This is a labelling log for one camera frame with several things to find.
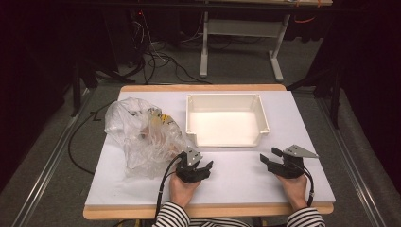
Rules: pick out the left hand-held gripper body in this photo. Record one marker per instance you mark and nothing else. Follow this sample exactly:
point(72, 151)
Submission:
point(188, 172)

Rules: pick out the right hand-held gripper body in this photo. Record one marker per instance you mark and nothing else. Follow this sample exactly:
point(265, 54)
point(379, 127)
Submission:
point(290, 168)

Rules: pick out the white plastic bin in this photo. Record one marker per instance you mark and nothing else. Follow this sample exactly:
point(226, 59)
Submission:
point(225, 127)

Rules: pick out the yellow snack packet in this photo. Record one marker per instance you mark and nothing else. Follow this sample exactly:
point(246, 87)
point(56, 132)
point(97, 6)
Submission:
point(164, 118)

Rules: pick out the clear plastic bag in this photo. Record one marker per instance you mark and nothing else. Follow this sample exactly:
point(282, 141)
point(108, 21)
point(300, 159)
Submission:
point(126, 126)

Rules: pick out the person's left hand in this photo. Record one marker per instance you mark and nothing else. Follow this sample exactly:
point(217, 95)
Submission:
point(181, 192)

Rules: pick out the person's right hand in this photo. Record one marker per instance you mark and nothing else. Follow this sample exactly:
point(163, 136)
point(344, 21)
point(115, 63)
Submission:
point(296, 190)

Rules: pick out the white table board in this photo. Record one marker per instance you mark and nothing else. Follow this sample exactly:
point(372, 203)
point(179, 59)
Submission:
point(239, 176)

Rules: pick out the person's striped torso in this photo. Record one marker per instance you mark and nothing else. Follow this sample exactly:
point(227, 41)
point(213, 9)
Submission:
point(220, 223)

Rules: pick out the wooden table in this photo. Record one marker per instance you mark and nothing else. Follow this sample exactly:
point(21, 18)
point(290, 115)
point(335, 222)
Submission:
point(201, 87)

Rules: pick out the black metal stand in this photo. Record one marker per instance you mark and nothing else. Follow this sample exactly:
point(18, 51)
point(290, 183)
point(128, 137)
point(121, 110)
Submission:
point(335, 94)
point(77, 88)

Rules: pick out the metal floor rail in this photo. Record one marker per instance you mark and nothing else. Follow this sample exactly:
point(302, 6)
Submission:
point(350, 164)
point(50, 164)

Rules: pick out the white metal desk frame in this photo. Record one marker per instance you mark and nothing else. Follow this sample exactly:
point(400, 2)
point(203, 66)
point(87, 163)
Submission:
point(242, 28)

